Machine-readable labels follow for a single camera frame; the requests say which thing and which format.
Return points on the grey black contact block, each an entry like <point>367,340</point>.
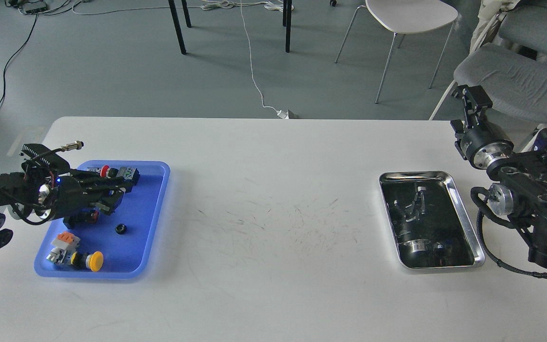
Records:
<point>130,174</point>

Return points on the silver metal tray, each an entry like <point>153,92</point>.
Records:
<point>429,224</point>

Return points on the black table leg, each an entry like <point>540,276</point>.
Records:
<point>287,23</point>
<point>185,9</point>
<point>177,27</point>

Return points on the yellow push button switch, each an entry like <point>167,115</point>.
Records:
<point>77,261</point>

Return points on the black selector switch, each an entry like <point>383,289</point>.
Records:
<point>87,216</point>

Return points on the orange white contact block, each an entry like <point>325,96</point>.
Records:
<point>66,241</point>

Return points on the white chair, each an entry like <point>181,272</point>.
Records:
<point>407,17</point>

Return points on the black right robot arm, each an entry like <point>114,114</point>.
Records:
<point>517,198</point>

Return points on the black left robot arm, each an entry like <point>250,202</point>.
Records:
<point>47,188</point>

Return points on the black power strip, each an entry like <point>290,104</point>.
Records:
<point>27,7</point>

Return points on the small black gear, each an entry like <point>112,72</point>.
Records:
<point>120,229</point>

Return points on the red push button switch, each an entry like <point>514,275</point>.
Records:
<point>106,171</point>

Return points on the grey cushioned chair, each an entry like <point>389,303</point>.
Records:
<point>517,85</point>
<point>525,22</point>

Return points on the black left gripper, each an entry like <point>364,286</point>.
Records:
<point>70,198</point>

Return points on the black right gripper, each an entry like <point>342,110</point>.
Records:
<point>478,142</point>

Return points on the blue plastic tray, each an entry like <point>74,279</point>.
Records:
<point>125,256</point>

